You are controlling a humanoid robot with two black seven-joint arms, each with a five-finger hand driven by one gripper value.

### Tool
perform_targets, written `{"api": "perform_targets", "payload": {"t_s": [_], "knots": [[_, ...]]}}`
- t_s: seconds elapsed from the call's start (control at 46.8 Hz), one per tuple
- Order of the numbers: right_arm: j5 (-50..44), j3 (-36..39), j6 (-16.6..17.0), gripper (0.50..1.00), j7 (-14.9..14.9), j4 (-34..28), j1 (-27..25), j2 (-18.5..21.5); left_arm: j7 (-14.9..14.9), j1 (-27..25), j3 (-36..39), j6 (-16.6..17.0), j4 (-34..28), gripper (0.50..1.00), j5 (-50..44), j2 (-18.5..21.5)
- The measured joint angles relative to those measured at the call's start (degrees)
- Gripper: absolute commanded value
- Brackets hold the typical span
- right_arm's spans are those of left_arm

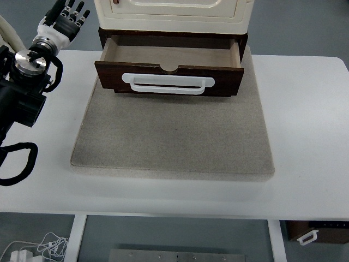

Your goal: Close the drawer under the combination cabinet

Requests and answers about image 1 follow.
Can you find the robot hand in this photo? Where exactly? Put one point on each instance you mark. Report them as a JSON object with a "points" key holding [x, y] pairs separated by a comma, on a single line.
{"points": [[53, 31]]}

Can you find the dark brown wooden drawer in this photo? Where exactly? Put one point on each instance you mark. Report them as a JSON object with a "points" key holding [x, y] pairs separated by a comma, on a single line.
{"points": [[221, 80]]}

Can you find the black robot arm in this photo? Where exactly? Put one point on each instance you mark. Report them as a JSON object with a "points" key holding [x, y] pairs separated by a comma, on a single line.
{"points": [[21, 103]]}

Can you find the beige fabric mat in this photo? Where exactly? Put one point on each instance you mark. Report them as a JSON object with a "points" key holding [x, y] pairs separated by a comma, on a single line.
{"points": [[174, 136]]}

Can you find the white table leg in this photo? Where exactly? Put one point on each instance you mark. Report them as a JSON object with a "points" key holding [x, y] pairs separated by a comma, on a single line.
{"points": [[276, 243], [75, 240]]}

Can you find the white power adapter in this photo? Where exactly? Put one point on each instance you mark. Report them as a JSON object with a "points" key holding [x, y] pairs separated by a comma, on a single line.
{"points": [[20, 256]]}

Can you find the brown wooden box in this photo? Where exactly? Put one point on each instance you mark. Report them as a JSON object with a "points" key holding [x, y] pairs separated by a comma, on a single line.
{"points": [[332, 234]]}

